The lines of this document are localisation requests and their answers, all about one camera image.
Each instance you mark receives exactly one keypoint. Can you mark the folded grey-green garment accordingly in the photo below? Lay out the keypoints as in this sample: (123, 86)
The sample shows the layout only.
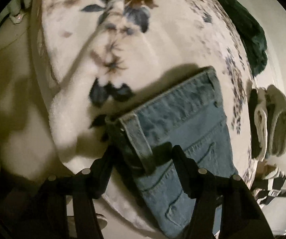
(276, 121)

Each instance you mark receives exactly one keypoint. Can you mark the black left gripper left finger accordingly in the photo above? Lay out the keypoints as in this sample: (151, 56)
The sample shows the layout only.
(45, 214)

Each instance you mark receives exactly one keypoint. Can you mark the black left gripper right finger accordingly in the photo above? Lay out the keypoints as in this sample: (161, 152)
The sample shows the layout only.
(241, 216)

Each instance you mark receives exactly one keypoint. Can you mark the folded black garment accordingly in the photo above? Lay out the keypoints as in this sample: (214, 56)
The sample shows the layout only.
(252, 104)

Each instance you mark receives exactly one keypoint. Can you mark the dark green fleece blanket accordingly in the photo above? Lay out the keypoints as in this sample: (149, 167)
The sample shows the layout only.
(251, 33)

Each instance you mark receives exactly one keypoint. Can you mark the blue denim jeans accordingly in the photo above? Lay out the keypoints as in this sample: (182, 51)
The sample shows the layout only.
(190, 115)

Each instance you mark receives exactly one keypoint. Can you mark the floral bed blanket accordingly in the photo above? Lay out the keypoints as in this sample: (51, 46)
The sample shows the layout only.
(101, 59)

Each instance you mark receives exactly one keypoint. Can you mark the folded white garment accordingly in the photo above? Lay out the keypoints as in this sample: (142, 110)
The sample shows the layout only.
(260, 121)

